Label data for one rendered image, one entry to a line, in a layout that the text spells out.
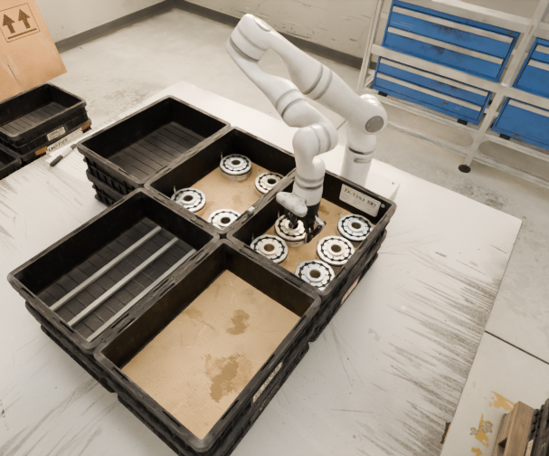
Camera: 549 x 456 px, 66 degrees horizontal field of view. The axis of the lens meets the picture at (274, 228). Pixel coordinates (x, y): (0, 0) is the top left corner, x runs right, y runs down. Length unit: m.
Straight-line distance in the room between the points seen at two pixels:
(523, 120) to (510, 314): 1.15
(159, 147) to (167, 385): 0.85
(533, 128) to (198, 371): 2.42
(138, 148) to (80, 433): 0.89
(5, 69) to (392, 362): 3.34
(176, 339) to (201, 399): 0.15
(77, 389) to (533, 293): 2.12
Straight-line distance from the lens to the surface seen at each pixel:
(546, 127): 2.92
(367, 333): 1.23
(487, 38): 2.79
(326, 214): 1.30
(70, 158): 1.79
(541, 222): 2.99
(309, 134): 0.95
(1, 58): 3.81
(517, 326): 2.38
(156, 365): 1.01
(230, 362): 1.00
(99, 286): 1.16
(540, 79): 2.82
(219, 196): 1.33
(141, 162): 1.49
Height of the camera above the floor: 1.73
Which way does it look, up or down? 47 degrees down
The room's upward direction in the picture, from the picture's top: 5 degrees clockwise
